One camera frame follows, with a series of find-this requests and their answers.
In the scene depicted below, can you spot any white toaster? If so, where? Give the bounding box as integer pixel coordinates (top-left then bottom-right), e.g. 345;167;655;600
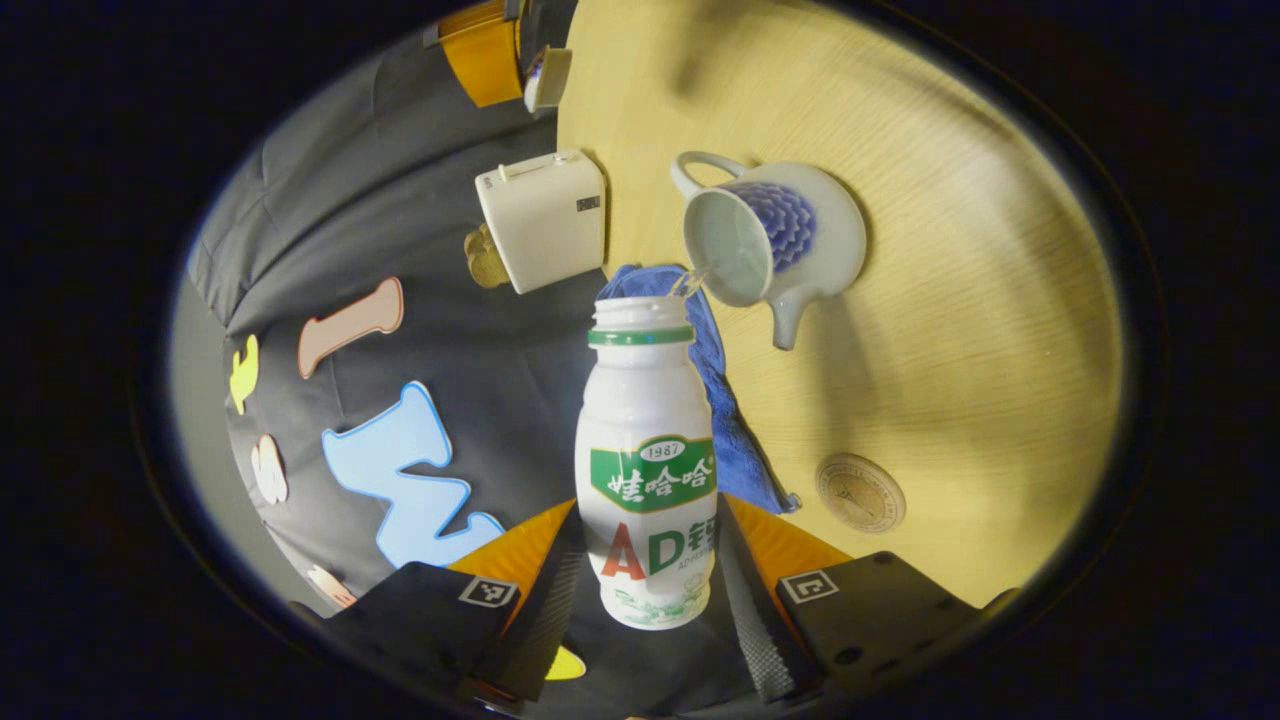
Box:
474;149;608;295

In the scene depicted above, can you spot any blue towel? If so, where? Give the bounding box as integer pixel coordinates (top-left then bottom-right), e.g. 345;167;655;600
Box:
597;264;801;515

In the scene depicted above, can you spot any white blue-patterned teacup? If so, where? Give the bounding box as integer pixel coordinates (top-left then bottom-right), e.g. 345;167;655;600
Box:
670;150;868;351

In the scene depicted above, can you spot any white water bottle green label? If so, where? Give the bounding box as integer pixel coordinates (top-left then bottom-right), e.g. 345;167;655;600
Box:
575;295;719;631

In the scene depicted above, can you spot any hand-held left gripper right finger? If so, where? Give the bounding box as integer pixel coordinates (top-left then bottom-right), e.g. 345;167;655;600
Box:
716;493;1021;706

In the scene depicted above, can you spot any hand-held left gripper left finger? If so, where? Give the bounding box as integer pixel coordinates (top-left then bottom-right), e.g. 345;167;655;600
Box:
290;498;589;713

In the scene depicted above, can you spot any round wooden coaster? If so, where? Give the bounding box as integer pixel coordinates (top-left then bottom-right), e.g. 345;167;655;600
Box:
815;453;907;534

